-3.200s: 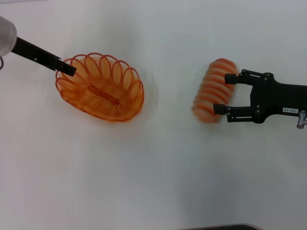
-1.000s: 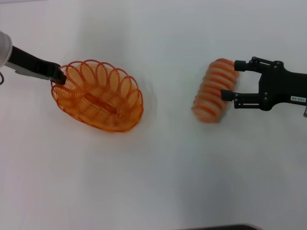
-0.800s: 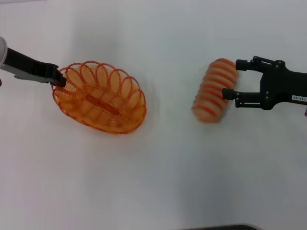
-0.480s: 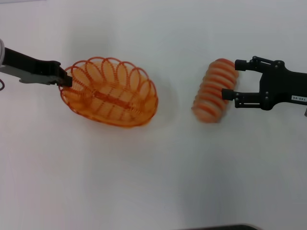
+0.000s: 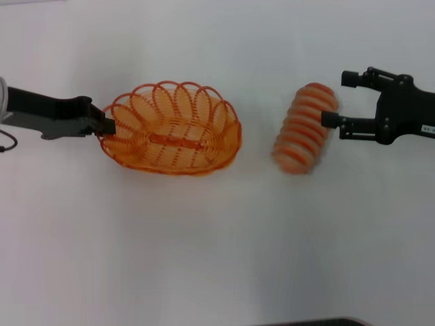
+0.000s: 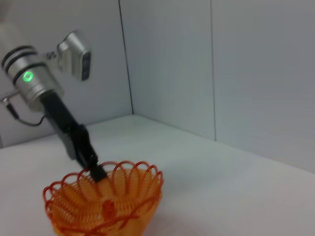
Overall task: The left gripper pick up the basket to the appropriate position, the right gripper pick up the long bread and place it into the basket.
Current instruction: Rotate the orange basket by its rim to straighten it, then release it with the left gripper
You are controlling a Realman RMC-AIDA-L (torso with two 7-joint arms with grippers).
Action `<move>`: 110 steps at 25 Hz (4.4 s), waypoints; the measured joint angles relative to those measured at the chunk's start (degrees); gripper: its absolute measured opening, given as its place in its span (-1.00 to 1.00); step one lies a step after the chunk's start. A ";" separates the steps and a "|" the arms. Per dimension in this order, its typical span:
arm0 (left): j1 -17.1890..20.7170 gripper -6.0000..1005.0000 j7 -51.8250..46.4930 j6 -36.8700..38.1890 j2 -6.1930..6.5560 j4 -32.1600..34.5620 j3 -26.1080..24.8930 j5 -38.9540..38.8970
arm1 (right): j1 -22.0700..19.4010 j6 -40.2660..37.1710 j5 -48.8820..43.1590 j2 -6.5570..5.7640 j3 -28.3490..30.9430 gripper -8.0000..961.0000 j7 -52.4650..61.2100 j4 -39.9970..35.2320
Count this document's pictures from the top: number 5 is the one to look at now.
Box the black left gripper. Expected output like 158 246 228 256
6 86 117 137

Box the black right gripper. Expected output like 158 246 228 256
321 67 435 146

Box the orange white striped bread loaf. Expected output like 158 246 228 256
271 82 339 176

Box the orange wire basket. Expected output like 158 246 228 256
96 80 243 177

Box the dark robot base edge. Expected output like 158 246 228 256
268 316 370 326

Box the dark left arm cable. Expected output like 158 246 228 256
0 130 19 153

